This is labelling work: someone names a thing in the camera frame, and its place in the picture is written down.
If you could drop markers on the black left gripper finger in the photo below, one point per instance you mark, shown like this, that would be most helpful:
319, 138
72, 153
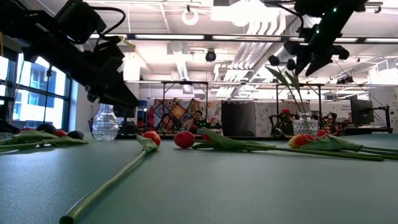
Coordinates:
118, 87
105, 98

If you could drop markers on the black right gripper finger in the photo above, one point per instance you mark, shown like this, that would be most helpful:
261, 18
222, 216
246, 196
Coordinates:
317, 62
301, 63

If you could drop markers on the black artificial tulip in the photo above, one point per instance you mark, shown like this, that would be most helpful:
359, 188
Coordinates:
46, 128
291, 64
274, 60
75, 135

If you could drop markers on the red-orange artificial tulip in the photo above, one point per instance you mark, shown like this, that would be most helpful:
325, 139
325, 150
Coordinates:
61, 133

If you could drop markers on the orange artificial tulip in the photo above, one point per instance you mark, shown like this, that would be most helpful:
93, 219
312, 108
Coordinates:
152, 137

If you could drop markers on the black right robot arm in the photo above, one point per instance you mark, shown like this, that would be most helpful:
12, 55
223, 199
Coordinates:
335, 15

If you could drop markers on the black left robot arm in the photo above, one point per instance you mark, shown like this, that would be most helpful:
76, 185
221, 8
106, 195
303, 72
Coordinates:
18, 31

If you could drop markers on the black background robot arm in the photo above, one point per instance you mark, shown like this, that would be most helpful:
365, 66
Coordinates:
275, 132

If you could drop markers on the clear bulbous glass vase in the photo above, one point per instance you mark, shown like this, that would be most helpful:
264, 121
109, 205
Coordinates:
105, 124

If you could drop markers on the clear diamond-cut glass vase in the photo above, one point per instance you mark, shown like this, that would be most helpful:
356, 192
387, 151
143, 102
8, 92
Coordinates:
305, 128

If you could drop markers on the black tripod stand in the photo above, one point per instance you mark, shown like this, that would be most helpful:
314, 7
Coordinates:
48, 73

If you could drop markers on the black metal rack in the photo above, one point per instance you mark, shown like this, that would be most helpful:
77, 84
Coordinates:
311, 84
186, 82

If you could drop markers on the white LED light bar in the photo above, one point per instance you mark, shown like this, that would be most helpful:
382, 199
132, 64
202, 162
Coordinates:
245, 38
382, 40
169, 36
346, 40

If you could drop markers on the blue storage bin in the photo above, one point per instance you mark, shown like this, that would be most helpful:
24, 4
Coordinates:
143, 103

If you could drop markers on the black spotlight cluster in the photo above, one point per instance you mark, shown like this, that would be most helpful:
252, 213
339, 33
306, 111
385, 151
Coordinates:
345, 80

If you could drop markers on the yellow tape piece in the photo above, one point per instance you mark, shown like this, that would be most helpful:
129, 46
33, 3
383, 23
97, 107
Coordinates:
128, 42

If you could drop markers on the large window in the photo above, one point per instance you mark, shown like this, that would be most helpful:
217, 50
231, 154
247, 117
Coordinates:
37, 102

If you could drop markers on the colourful patchwork quilt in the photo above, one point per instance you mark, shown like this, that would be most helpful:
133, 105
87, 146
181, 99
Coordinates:
171, 112

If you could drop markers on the white patterned curtain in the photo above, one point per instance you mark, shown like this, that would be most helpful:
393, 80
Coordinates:
264, 118

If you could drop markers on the black fabric panel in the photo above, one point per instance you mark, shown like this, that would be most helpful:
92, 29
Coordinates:
237, 118

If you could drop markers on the black ceiling spotlight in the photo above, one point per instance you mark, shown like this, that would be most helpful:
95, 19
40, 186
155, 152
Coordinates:
211, 56

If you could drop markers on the white floral cloth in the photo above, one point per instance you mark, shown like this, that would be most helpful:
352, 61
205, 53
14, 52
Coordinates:
214, 110

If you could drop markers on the green table mat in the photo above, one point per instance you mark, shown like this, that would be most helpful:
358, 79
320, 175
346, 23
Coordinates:
248, 193

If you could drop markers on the silver ventilation duct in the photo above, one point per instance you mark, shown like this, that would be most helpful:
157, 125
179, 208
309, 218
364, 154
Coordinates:
281, 46

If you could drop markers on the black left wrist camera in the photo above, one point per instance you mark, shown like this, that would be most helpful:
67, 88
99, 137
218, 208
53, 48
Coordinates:
77, 18

